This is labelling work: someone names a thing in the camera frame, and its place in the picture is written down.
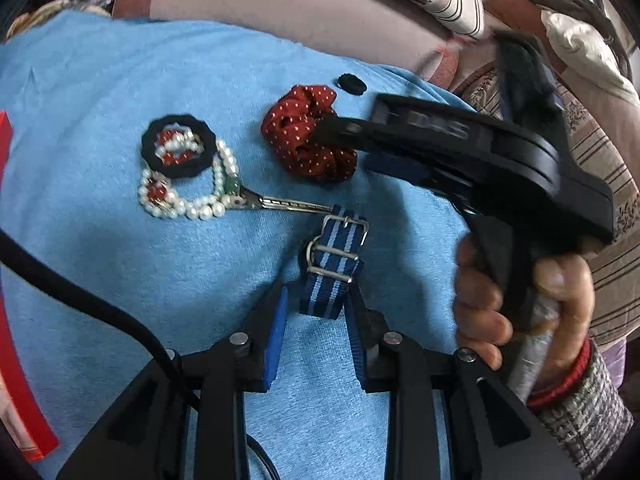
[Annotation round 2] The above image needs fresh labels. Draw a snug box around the grey knit sleeve forearm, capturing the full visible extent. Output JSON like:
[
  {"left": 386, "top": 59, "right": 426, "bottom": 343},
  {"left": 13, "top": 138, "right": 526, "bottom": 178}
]
[{"left": 527, "top": 340, "right": 639, "bottom": 479}]

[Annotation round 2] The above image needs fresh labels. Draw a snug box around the pink brown pillow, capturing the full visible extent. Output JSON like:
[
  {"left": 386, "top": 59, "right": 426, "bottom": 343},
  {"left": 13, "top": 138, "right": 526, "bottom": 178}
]
[{"left": 113, "top": 0, "right": 458, "bottom": 88}]

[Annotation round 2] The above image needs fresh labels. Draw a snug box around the small black hair tie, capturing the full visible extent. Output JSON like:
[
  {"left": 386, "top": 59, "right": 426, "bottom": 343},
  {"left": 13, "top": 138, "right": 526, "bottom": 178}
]
[{"left": 336, "top": 71, "right": 369, "bottom": 97}]

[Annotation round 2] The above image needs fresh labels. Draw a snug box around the red polka dot scrunchie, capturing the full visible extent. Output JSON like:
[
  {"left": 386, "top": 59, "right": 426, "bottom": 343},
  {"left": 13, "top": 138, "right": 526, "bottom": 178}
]
[{"left": 260, "top": 84, "right": 357, "bottom": 185}]

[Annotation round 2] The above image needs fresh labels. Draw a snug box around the black cable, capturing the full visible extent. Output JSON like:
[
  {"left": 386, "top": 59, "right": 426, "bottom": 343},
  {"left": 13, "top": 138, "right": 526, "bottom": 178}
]
[{"left": 0, "top": 228, "right": 281, "bottom": 480}]

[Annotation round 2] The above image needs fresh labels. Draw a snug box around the person's right hand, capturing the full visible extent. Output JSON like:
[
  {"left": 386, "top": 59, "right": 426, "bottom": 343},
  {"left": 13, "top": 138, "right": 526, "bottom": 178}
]
[{"left": 452, "top": 235, "right": 594, "bottom": 390}]

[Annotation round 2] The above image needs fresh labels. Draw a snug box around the cream white cloth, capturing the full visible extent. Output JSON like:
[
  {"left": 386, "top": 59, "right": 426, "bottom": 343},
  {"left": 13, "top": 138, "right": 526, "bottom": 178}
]
[{"left": 540, "top": 9, "right": 639, "bottom": 105}]

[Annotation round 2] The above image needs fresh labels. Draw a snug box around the red jewelry box tray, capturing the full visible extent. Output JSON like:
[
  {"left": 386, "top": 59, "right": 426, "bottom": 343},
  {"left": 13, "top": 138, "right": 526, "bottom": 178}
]
[{"left": 0, "top": 109, "right": 61, "bottom": 463}]

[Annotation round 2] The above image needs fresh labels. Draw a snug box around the white pearl necklace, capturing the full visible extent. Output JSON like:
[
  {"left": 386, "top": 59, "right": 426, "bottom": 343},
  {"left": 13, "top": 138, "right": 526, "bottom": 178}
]
[{"left": 136, "top": 123, "right": 241, "bottom": 221}]

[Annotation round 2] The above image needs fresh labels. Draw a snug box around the blue striped watch strap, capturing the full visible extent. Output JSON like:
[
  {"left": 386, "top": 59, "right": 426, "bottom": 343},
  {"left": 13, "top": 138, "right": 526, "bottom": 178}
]
[{"left": 297, "top": 204, "right": 371, "bottom": 321}]

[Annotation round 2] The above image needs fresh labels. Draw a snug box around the silver hair clip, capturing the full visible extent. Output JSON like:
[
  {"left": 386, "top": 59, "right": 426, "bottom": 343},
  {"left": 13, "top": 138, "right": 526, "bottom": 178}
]
[{"left": 221, "top": 184, "right": 332, "bottom": 214}]

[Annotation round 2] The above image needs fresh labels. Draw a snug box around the striped floral bedsheet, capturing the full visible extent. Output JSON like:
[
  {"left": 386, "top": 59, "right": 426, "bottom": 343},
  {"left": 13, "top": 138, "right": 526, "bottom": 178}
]
[{"left": 339, "top": 0, "right": 640, "bottom": 351}]

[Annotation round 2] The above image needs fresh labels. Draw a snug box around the light blue towel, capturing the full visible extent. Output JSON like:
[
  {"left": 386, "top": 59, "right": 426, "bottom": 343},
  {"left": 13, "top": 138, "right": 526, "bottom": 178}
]
[{"left": 1, "top": 11, "right": 466, "bottom": 479}]

